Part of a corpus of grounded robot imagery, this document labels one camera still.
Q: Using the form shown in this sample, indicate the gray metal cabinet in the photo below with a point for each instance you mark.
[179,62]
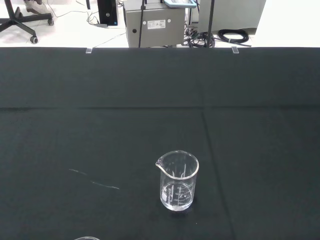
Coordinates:
[160,33]

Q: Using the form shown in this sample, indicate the black bench cloth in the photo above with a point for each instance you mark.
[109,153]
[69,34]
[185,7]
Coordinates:
[75,100]

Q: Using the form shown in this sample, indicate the black tripod pole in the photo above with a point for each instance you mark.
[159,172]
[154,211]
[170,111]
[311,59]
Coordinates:
[210,20]
[141,25]

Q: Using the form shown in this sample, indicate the clear cloth clip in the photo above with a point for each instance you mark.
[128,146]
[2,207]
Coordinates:
[235,50]
[88,50]

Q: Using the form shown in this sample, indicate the gray power adapter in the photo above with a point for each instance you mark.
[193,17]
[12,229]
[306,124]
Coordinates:
[101,25]

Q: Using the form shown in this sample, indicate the black computer tower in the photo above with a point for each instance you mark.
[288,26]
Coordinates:
[107,12]

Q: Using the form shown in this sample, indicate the pale gray panel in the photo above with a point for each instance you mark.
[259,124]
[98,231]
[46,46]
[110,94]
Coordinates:
[232,15]

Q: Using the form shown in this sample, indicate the person's foot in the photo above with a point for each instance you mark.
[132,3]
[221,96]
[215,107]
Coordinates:
[35,6]

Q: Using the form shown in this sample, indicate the black office chair base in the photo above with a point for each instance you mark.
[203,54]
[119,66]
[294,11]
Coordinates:
[15,21]

